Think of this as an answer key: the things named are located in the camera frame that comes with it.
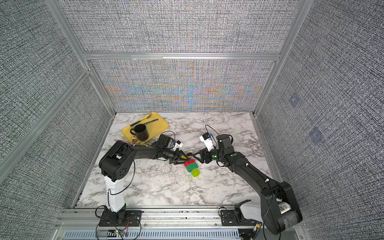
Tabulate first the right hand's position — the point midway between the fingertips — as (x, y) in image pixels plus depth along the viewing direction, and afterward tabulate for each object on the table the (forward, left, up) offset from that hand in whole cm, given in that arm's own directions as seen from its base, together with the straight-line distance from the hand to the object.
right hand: (197, 150), depth 81 cm
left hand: (-1, +4, -10) cm, 11 cm away
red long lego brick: (-2, +5, -12) cm, 13 cm away
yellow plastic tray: (+31, +30, -16) cm, 46 cm away
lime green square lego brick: (-8, +1, -12) cm, 14 cm away
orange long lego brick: (+2, +4, -12) cm, 13 cm away
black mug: (+18, +37, -7) cm, 42 cm away
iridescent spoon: (+15, +41, -12) cm, 46 cm away
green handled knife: (+33, +34, -15) cm, 50 cm away
